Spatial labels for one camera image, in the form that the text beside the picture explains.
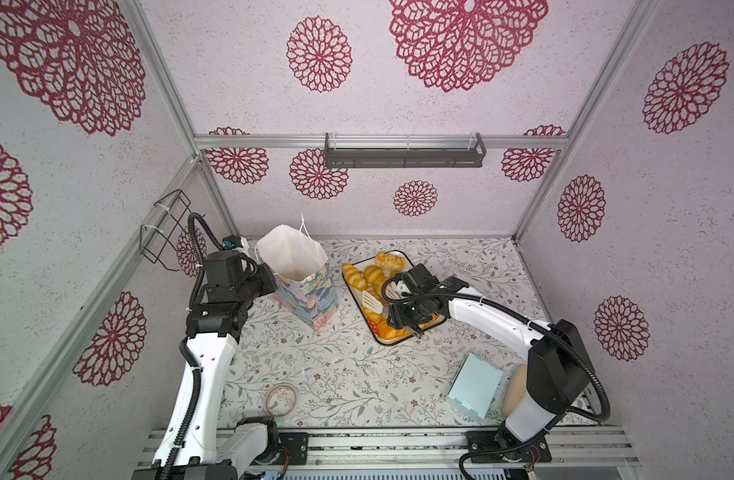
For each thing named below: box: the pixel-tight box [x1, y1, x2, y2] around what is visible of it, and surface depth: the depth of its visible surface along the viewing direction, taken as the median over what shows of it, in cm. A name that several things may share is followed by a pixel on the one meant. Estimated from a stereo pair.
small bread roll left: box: [342, 263, 368, 291], surface depth 106 cm
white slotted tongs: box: [362, 290, 384, 314], surface depth 90 cm
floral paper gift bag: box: [255, 212, 338, 331], surface depth 89 cm
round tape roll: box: [266, 384, 297, 417], surface depth 83 cm
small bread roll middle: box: [364, 265, 385, 286], surface depth 107 cm
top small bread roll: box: [376, 252, 406, 278], surface depth 111 cm
